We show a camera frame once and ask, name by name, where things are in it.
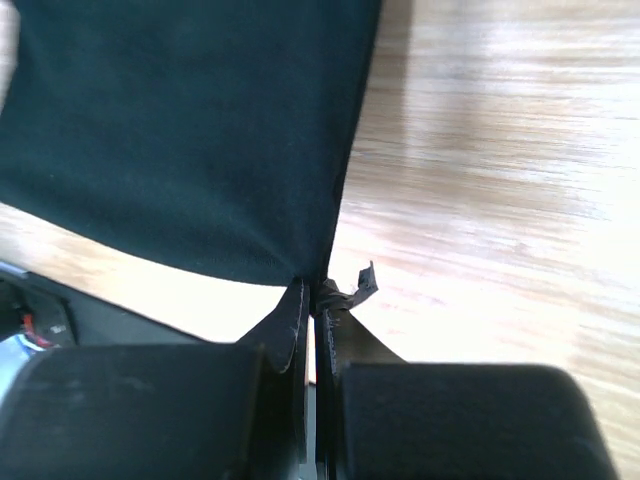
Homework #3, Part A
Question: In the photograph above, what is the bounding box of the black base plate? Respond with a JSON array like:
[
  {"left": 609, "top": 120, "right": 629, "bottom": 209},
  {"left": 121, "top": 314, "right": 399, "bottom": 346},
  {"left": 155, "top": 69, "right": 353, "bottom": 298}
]
[{"left": 0, "top": 272, "right": 211, "bottom": 351}]

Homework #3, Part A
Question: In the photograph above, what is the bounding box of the black t shirt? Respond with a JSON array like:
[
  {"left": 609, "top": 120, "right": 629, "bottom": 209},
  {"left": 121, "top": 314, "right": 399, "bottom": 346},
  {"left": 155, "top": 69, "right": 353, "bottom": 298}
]
[{"left": 0, "top": 0, "right": 384, "bottom": 287}]

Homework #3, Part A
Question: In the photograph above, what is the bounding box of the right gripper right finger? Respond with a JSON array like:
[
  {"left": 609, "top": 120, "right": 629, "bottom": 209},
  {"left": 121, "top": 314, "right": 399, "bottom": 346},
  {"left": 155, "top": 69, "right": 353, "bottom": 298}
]
[{"left": 313, "top": 259, "right": 619, "bottom": 480}]

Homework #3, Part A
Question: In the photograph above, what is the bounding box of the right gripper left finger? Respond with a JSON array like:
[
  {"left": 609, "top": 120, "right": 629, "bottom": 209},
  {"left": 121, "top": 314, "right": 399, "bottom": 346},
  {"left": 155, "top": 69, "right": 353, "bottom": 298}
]
[{"left": 0, "top": 277, "right": 314, "bottom": 480}]

